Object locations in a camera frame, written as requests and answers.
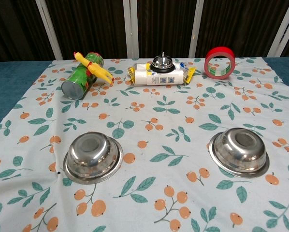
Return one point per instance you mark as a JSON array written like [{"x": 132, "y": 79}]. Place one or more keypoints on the stainless steel bowl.
[
  {"x": 241, "y": 154},
  {"x": 91, "y": 157}
]

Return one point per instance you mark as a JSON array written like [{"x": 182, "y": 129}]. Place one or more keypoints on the floral orange fruit tablecloth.
[{"x": 159, "y": 116}]

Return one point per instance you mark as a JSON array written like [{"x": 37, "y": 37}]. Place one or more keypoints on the white yellow snack package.
[{"x": 159, "y": 79}]

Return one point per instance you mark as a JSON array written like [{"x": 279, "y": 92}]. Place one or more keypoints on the yellow clip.
[{"x": 93, "y": 68}]

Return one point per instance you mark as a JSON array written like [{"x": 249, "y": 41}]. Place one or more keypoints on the green cylindrical snack can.
[{"x": 74, "y": 88}]

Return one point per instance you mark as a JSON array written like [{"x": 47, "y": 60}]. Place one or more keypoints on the red adhesive tape roll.
[{"x": 219, "y": 50}]

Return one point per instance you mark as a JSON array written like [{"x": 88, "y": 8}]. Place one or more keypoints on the teal table cover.
[{"x": 9, "y": 84}]

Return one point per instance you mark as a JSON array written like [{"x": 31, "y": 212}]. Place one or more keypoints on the white metal partition post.
[
  {"x": 196, "y": 29},
  {"x": 130, "y": 29},
  {"x": 49, "y": 29},
  {"x": 282, "y": 29}
]

